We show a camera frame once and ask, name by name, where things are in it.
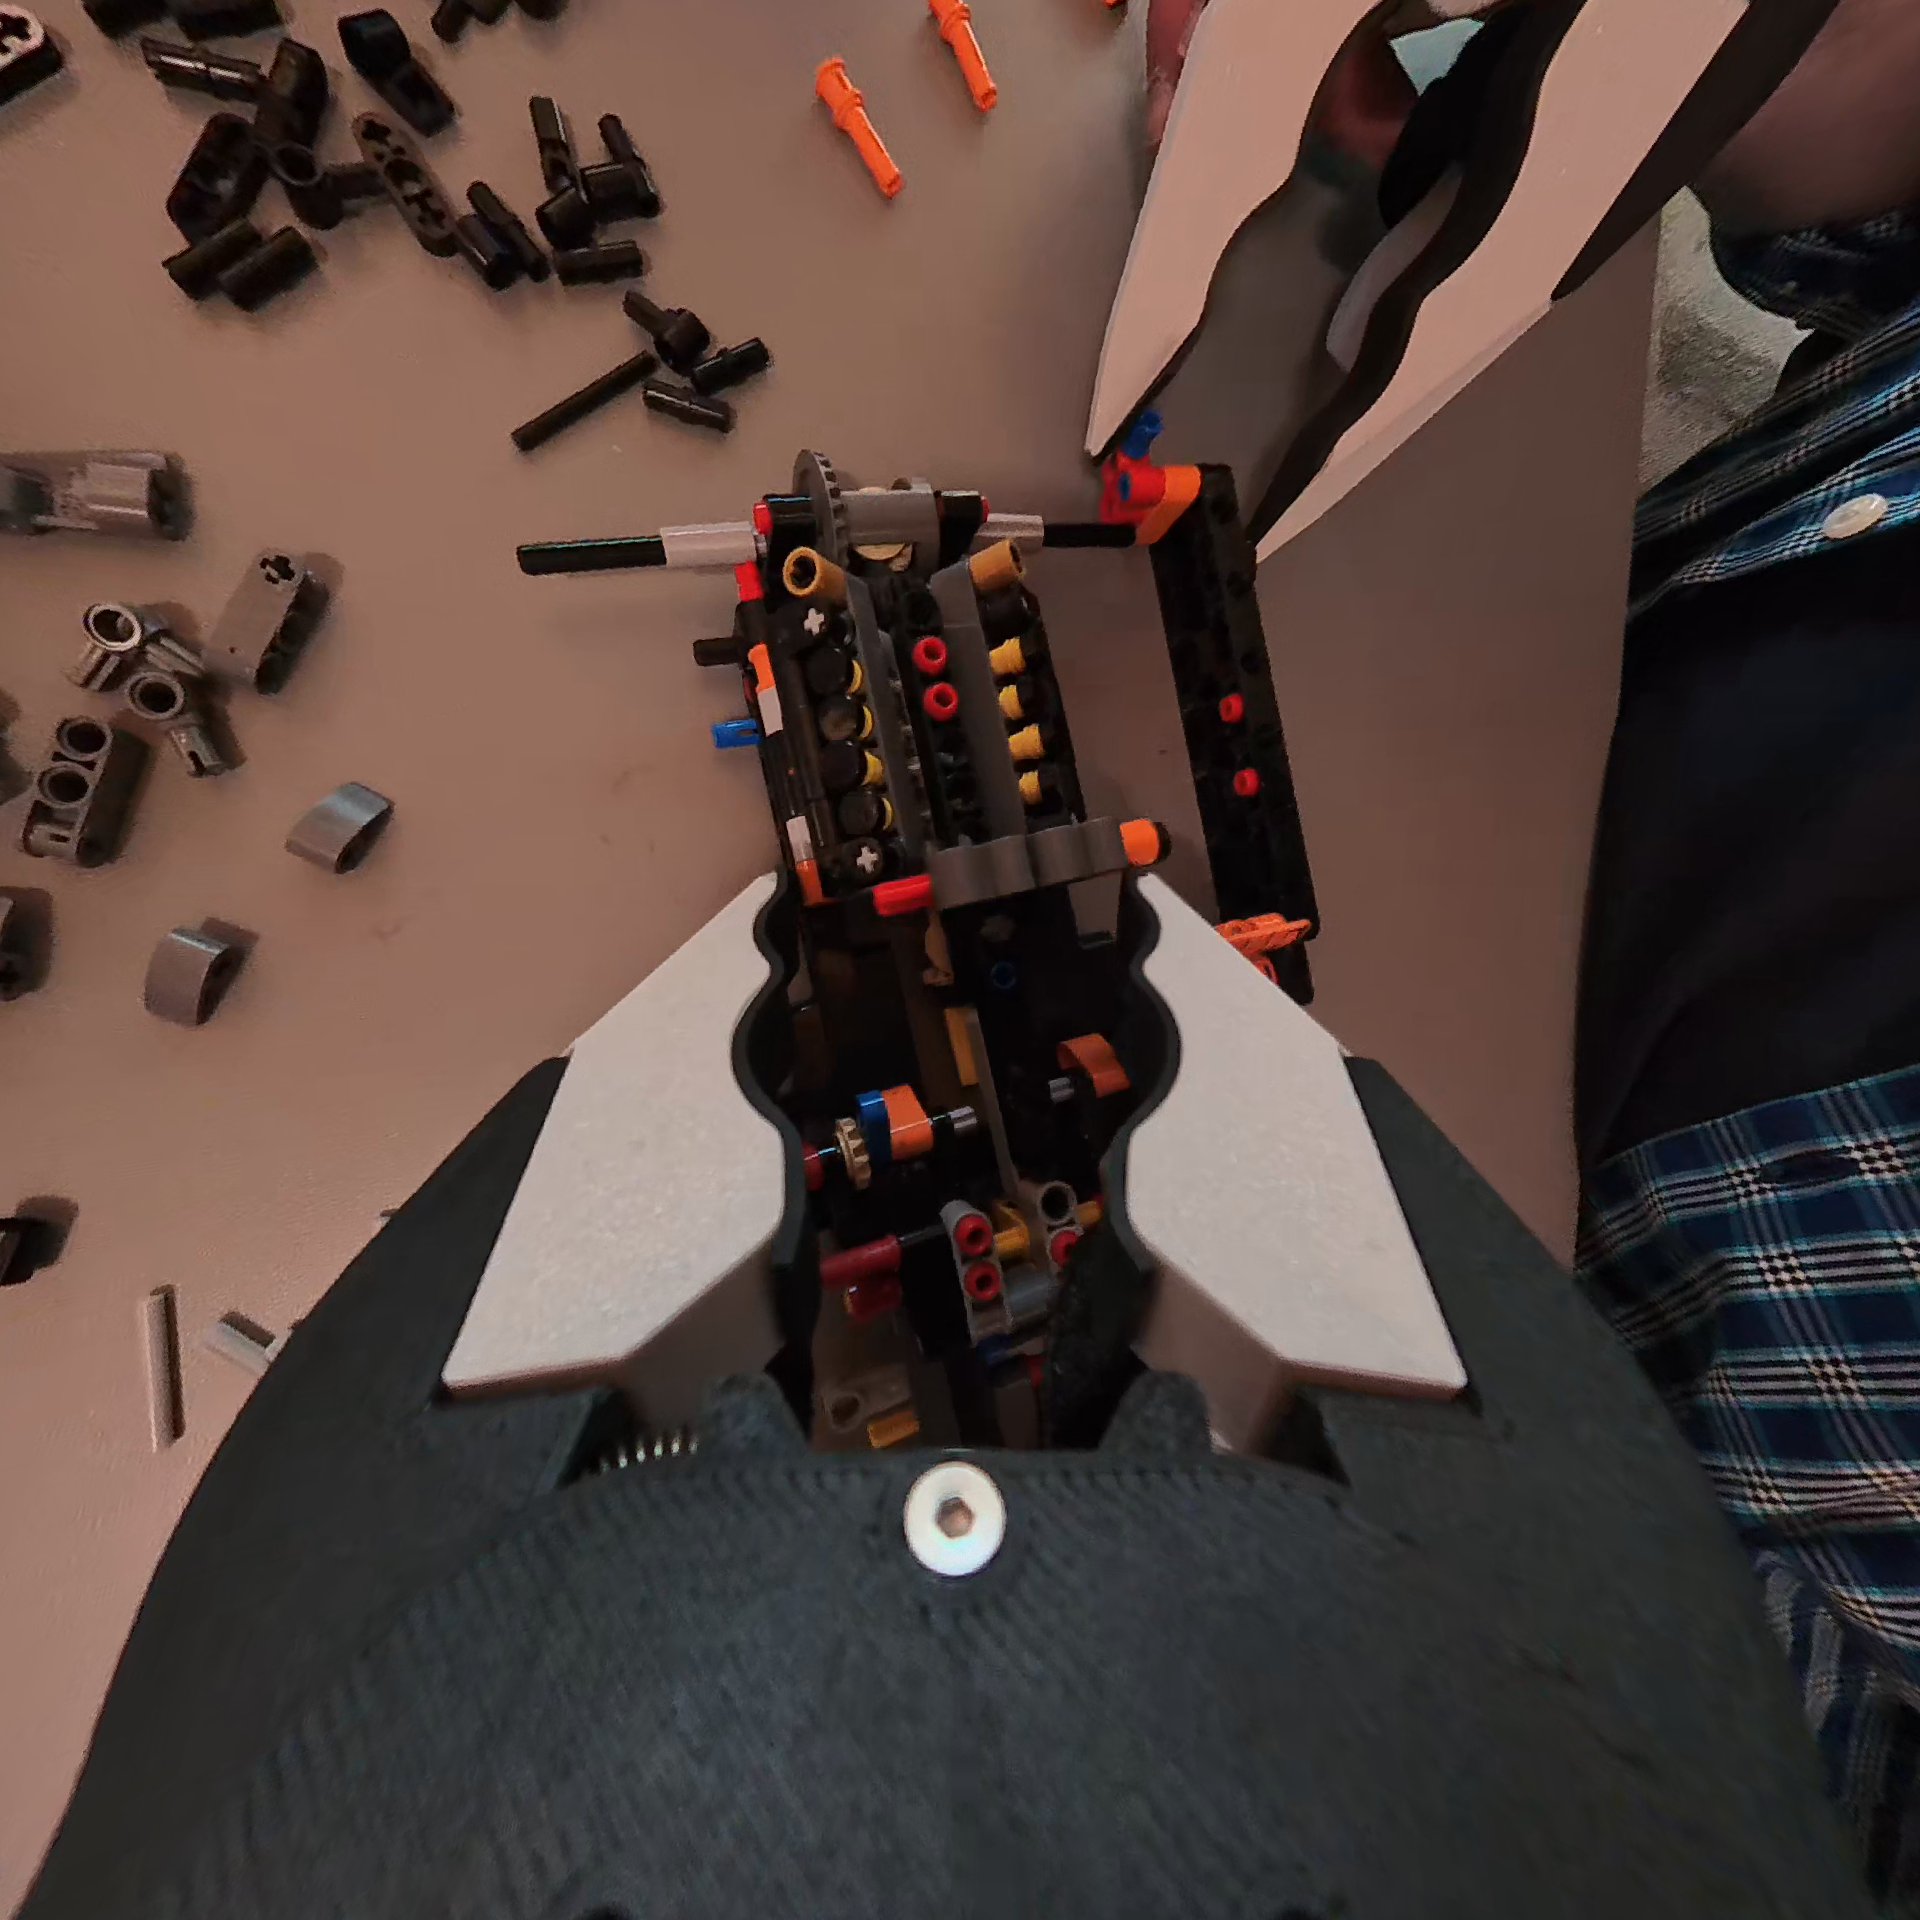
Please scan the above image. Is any pile of black lego pieces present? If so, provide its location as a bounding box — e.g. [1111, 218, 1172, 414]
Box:
[0, 0, 772, 449]

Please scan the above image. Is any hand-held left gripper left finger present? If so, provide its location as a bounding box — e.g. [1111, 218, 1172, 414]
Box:
[438, 867, 798, 1410]

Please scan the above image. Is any pile of dark grey lego pieces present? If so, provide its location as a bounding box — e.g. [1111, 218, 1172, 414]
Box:
[0, 449, 396, 1028]

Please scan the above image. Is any black lego beam assembly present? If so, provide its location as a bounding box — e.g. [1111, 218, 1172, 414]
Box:
[1090, 410, 1322, 1005]

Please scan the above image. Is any orange lego pin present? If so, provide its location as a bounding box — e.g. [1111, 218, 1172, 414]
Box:
[926, 0, 998, 112]
[813, 55, 904, 198]

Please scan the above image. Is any lego car chassis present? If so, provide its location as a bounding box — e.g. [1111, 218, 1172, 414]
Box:
[515, 447, 1189, 1448]

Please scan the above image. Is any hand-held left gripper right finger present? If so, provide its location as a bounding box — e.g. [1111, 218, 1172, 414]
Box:
[1112, 867, 1473, 1451]

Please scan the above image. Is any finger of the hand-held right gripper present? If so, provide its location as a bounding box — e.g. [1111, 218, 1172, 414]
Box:
[1085, 0, 1396, 461]
[1239, 0, 1753, 556]

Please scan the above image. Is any person's right hand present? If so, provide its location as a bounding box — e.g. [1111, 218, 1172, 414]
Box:
[1691, 0, 1920, 255]

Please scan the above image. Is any pile of light grey lego pieces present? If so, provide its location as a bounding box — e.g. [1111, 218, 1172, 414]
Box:
[140, 1282, 288, 1448]

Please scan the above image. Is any blue plaid shirt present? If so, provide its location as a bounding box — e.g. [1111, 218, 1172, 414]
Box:
[1572, 208, 1920, 1920]

